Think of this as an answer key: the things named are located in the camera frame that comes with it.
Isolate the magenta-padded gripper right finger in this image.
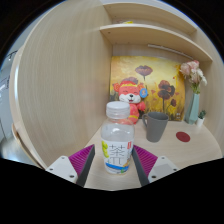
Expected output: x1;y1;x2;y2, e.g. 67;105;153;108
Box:
131;144;180;188

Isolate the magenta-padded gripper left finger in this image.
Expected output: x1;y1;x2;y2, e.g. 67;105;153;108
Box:
45;144;96;188

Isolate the clear drink bottle white cap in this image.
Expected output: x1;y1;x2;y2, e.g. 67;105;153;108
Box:
100;100;136;176

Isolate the flat round red coaster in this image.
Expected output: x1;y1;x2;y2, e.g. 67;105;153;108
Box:
175;131;191;143

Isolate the grey mug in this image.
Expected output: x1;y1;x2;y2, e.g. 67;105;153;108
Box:
141;111;170;143

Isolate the small potted green plant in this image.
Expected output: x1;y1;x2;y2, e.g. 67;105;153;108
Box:
195;109;207;128

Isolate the teal ribbed vase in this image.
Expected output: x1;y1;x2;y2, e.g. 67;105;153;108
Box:
184;92;201;125

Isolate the red plush toy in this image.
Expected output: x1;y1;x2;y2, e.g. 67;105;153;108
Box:
112;77;148;125

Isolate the yellow flower painting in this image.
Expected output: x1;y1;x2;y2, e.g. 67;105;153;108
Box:
109;55;186;122

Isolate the pink and white flower bouquet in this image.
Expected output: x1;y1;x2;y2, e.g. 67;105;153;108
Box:
179;59;208;95

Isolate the white light bar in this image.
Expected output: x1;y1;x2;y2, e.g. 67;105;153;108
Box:
147;43;195;62

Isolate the wooden shelf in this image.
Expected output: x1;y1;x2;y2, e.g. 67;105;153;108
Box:
99;2;214;63

